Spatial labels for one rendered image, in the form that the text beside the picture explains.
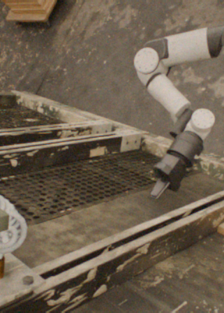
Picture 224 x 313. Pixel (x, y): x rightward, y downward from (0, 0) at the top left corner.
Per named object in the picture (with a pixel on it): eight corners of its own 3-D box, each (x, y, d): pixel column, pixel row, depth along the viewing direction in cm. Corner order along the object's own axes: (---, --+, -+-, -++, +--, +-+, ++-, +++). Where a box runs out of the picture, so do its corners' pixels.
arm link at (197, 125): (197, 161, 123) (215, 133, 126) (202, 147, 113) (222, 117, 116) (165, 143, 125) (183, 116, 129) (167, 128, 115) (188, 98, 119)
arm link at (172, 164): (159, 186, 124) (179, 155, 127) (185, 197, 118) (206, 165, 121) (145, 163, 114) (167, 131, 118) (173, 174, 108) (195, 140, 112)
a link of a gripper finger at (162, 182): (148, 195, 115) (160, 178, 117) (158, 199, 114) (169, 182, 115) (147, 192, 114) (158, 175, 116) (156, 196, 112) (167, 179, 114)
